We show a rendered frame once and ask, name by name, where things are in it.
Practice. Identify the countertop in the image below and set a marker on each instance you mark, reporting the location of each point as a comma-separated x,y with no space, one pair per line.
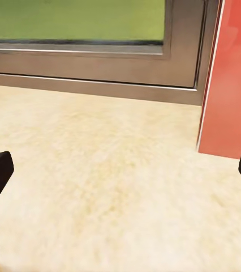
108,184

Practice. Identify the fixed window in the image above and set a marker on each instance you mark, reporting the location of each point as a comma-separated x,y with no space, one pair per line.
155,50

